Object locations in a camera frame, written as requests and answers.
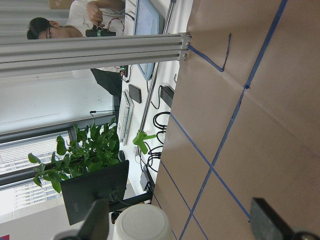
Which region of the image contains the black power adapter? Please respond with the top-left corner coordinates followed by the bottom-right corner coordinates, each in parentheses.
top-left (160, 85), bottom-right (175, 108)

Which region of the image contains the green handled reacher grabber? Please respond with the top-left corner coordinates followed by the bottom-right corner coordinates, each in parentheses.
top-left (132, 0), bottom-right (177, 154)

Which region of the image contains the person in white shirt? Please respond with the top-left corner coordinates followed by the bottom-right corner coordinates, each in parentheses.
top-left (26, 0), bottom-right (131, 98)

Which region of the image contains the white keyboard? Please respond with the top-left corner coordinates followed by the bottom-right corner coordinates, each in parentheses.
top-left (117, 89), bottom-right (134, 146)

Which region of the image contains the black computer monitor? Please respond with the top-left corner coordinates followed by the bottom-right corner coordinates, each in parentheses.
top-left (60, 160), bottom-right (129, 225)

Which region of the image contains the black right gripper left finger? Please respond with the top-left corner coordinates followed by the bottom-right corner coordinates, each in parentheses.
top-left (52, 198), bottom-right (110, 240)

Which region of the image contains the green potted plant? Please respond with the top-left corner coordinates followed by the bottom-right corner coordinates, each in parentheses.
top-left (28, 117), bottom-right (120, 193)

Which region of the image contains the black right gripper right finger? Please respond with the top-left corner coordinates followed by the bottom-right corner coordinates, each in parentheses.
top-left (249, 197), bottom-right (320, 240)

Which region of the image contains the cream white ikea cup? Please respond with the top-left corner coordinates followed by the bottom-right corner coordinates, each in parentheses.
top-left (112, 204), bottom-right (174, 240)

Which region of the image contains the blue teach pendant tablet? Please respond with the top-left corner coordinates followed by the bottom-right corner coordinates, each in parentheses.
top-left (133, 0), bottom-right (161, 81)

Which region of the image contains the black smartphone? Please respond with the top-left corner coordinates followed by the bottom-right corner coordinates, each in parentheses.
top-left (128, 84), bottom-right (142, 104)

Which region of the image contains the aluminium frame post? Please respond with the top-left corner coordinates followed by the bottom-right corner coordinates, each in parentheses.
top-left (0, 32), bottom-right (192, 78)

